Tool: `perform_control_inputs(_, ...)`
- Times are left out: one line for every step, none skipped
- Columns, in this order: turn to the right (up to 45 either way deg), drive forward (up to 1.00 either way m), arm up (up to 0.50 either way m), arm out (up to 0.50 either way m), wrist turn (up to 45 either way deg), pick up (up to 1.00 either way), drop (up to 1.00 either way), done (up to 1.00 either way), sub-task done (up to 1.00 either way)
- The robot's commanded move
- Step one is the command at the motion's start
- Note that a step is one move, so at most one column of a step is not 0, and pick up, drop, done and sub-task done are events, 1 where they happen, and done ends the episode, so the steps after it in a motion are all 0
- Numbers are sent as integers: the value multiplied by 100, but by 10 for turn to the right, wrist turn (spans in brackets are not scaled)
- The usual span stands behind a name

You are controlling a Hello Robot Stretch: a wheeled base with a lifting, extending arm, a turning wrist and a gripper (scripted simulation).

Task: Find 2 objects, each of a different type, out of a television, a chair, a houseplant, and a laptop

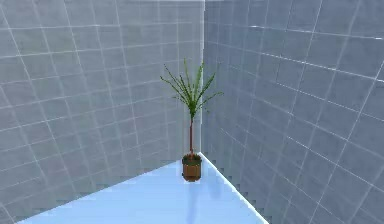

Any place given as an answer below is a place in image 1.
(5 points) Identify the green houseplant in brown pot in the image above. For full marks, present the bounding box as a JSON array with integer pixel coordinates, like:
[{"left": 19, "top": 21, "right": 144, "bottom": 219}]
[{"left": 159, "top": 58, "right": 224, "bottom": 183}]

